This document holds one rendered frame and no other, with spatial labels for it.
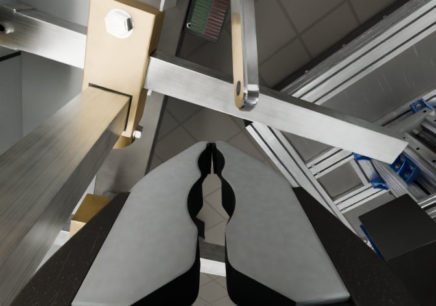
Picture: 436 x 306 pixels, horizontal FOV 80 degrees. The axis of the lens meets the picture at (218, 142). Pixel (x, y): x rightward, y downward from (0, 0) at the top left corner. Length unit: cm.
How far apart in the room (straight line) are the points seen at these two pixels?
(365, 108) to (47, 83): 94
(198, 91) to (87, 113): 10
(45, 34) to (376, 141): 33
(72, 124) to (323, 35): 104
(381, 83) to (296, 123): 80
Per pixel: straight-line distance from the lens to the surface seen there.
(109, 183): 49
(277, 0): 108
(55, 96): 54
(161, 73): 25
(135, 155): 44
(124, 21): 22
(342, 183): 122
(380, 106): 109
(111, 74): 25
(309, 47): 114
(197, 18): 36
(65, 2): 49
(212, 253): 41
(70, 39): 27
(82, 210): 38
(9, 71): 53
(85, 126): 20
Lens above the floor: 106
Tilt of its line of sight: 60 degrees down
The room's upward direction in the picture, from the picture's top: 177 degrees clockwise
